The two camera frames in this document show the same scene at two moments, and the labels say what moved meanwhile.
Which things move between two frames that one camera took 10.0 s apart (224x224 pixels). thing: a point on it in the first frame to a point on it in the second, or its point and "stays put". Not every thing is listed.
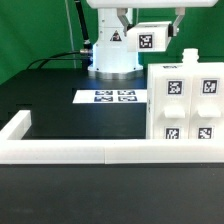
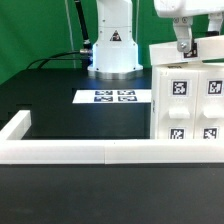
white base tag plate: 111,96 stays put
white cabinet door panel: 207,107 stays put
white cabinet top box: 147,37 to 202,49
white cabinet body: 185,100 stays put
